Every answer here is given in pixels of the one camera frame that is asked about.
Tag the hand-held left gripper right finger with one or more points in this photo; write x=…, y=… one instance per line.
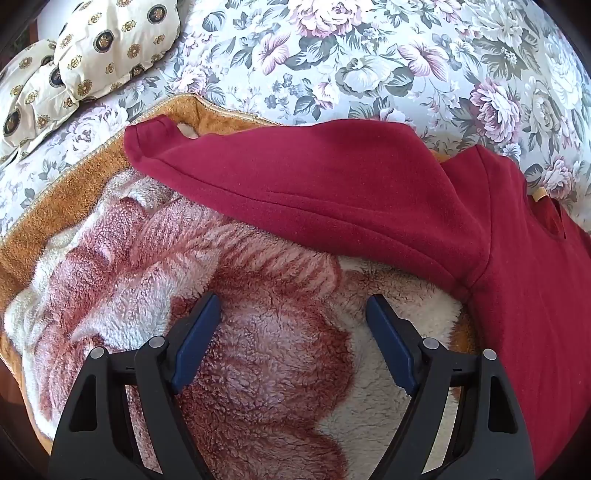
x=390, y=341

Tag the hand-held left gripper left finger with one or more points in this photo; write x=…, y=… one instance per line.
x=196, y=341

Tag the dark red sweater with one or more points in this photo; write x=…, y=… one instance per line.
x=346, y=194

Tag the flower print fleece blanket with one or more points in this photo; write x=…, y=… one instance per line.
x=277, y=369

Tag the floral bed sheet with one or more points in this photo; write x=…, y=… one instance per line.
x=369, y=60

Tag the small cream medallion print pillow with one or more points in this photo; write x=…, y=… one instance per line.
x=27, y=92

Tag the large cream medallion print pillow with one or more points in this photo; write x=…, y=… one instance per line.
x=111, y=41

